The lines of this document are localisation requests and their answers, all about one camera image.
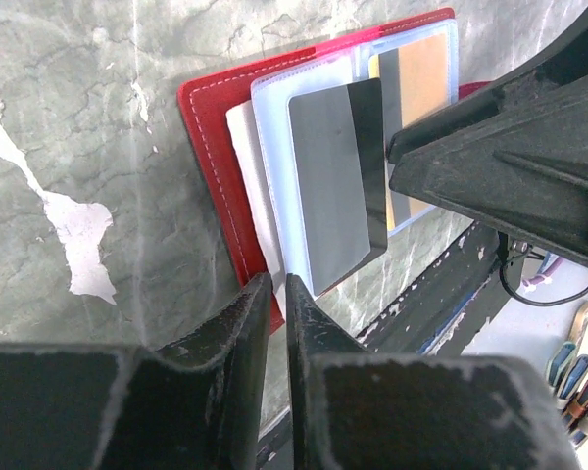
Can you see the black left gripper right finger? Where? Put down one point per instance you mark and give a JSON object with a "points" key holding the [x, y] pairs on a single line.
{"points": [[356, 409]]}

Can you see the tan leather tool pouch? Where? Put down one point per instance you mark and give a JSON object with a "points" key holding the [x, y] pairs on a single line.
{"points": [[566, 374]]}

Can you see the black credit card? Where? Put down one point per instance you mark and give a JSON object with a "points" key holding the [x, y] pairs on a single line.
{"points": [[339, 150]]}

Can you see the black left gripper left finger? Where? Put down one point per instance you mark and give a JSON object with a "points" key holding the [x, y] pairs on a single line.
{"points": [[194, 404]]}

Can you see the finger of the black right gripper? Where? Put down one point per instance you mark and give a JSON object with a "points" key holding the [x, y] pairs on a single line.
{"points": [[514, 154]]}

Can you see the red card holder wallet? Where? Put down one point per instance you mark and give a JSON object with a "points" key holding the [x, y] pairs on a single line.
{"points": [[203, 102]]}

